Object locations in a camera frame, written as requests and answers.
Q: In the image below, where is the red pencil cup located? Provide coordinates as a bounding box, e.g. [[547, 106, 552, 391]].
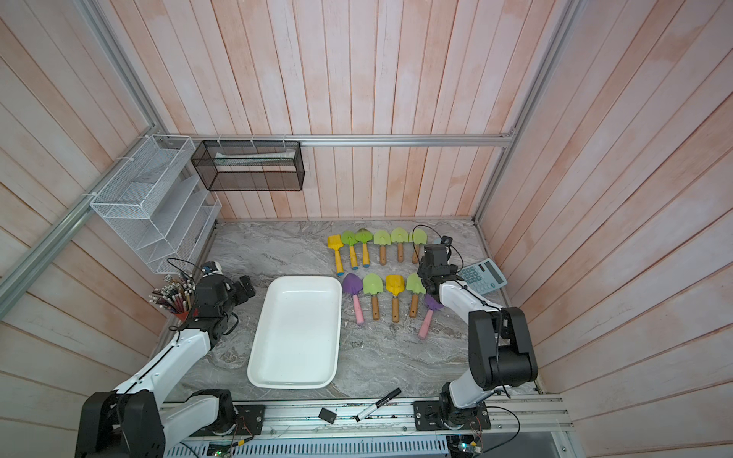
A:
[[175, 310, 190, 323]]

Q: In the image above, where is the purple shovel pink handle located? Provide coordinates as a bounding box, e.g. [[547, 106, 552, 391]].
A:
[[418, 294, 444, 340]]

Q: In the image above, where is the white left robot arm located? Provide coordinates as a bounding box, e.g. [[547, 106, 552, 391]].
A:
[[74, 263, 256, 457]]

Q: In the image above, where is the green shovel yellow handle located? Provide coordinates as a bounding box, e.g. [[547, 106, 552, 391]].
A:
[[341, 230, 359, 270]]

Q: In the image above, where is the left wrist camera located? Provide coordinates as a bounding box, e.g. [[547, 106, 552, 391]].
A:
[[200, 261, 223, 276]]

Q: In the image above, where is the large green shovel blade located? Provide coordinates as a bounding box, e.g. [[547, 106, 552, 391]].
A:
[[363, 273, 384, 321]]

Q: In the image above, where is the small black square block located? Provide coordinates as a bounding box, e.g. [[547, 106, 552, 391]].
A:
[[318, 408, 337, 425]]

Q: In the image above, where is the light blue calculator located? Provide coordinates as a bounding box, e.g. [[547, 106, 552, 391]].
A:
[[458, 259, 508, 295]]

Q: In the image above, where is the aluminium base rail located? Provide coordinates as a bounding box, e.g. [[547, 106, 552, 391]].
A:
[[164, 395, 585, 457]]

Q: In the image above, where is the green shovel orange handle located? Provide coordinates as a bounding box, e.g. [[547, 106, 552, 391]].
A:
[[355, 228, 373, 268]]

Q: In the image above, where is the yellow square shovel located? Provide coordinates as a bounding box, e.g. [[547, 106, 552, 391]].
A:
[[328, 235, 345, 276]]

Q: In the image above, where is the black marker pen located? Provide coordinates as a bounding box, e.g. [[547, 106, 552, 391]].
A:
[[354, 387, 402, 423]]

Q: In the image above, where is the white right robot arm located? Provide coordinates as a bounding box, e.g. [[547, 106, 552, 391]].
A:
[[417, 237, 538, 429]]

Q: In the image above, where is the white plastic storage box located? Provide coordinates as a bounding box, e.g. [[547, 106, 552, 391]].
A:
[[247, 276, 342, 389]]

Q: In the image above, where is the black wire mesh basket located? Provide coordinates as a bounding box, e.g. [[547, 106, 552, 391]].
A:
[[192, 139, 305, 192]]

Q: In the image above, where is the green shovel wooden handle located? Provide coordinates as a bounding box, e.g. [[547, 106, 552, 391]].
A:
[[373, 230, 392, 265], [408, 227, 428, 264], [391, 227, 410, 263]]

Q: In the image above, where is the white wire mesh shelf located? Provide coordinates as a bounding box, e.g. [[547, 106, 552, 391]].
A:
[[91, 135, 221, 274]]

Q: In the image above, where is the green trowel wooden handle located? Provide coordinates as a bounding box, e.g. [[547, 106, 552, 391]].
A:
[[406, 273, 426, 319]]

